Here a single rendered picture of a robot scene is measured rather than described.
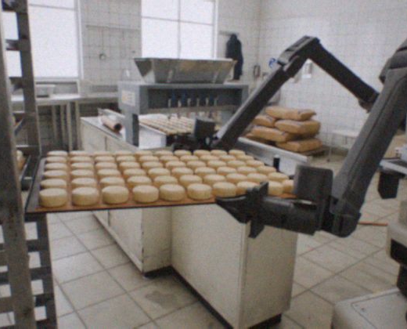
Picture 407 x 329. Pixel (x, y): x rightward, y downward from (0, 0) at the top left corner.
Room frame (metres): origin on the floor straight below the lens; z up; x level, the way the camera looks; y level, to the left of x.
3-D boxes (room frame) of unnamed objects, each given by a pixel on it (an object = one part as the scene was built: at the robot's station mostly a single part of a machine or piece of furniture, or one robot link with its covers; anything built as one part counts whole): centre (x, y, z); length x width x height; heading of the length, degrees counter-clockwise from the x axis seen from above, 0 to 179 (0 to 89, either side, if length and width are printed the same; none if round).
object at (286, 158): (2.43, 0.06, 0.87); 2.01 x 0.03 x 0.07; 32
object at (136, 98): (2.25, 0.13, 1.01); 0.72 x 0.33 x 0.34; 122
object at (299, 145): (5.47, -1.46, 0.19); 0.72 x 0.42 x 0.15; 132
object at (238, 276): (1.83, -0.14, 0.45); 0.70 x 0.34 x 0.90; 32
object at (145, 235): (2.66, 0.38, 0.42); 1.28 x 0.72 x 0.84; 32
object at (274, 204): (0.66, -0.13, 1.02); 0.07 x 0.07 x 0.10; 64
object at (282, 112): (5.66, -1.30, 0.62); 0.72 x 0.42 x 0.17; 44
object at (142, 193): (0.69, 0.11, 1.04); 0.05 x 0.05 x 0.02
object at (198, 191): (0.72, 0.01, 1.03); 0.05 x 0.05 x 0.02
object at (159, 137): (2.55, 0.56, 0.88); 1.28 x 0.01 x 0.07; 32
